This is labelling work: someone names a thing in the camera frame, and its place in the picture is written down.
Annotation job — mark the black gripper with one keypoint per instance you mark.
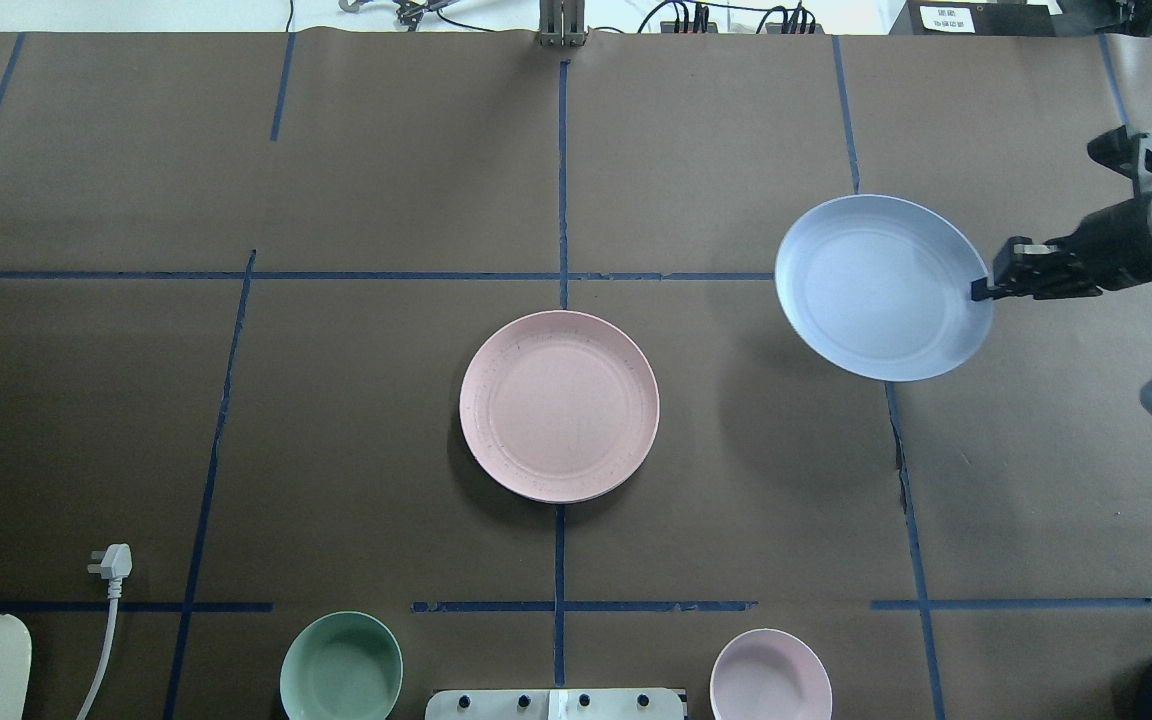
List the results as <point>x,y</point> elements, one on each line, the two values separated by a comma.
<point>1114,243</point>

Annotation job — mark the blue plate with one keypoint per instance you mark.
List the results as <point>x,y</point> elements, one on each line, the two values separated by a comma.
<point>882,287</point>

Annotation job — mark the pink plate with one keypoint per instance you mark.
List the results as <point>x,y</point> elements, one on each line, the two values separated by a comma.
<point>559,407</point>

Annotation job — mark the black box with label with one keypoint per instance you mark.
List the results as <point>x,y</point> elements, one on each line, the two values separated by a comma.
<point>974,18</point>

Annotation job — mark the pink bowl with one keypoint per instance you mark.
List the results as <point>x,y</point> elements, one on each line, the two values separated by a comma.
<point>769,674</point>

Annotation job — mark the green bowl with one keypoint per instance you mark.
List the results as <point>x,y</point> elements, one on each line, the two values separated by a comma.
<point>344,665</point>

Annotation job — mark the white power plug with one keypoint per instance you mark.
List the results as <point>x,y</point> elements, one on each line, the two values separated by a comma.
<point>114,564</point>

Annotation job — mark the aluminium frame post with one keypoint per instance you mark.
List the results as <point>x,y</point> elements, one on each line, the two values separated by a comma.
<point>562,24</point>

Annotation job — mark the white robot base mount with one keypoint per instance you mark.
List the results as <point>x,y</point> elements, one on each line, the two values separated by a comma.
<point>559,703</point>

